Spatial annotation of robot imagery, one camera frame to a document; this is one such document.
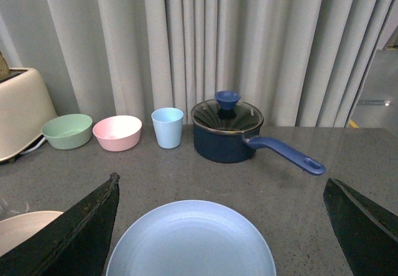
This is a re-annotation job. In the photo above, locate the grey curtain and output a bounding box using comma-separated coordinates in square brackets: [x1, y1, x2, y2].
[0, 0, 398, 128]

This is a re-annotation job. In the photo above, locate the white toaster cable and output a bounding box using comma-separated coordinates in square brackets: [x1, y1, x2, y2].
[19, 136, 47, 155]

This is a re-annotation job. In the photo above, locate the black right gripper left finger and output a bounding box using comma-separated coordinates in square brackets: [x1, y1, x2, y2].
[1, 173, 119, 275]

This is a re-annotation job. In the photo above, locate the glass lid with blue knob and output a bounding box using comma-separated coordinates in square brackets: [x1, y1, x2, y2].
[191, 90, 264, 134]

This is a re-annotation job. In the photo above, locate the green bowl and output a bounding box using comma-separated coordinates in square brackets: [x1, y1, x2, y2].
[42, 114, 93, 150]

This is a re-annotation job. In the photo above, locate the light blue plate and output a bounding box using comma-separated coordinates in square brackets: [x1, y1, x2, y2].
[106, 200, 276, 275]

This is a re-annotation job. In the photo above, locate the pink bowl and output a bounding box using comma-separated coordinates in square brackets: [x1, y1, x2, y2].
[93, 115, 142, 152]

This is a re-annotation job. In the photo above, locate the cream toaster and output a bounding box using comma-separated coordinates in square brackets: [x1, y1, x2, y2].
[1, 68, 57, 162]

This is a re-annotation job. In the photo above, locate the dark blue saucepan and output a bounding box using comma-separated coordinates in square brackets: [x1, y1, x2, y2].
[193, 125, 326, 176]

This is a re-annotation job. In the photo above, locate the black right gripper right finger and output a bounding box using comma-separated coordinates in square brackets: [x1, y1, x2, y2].
[323, 178, 397, 275]

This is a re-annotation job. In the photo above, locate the light blue cup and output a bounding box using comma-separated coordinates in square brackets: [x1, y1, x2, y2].
[151, 108, 183, 149]

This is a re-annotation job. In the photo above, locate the pink plate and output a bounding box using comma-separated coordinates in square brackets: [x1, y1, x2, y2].
[0, 211, 63, 255]

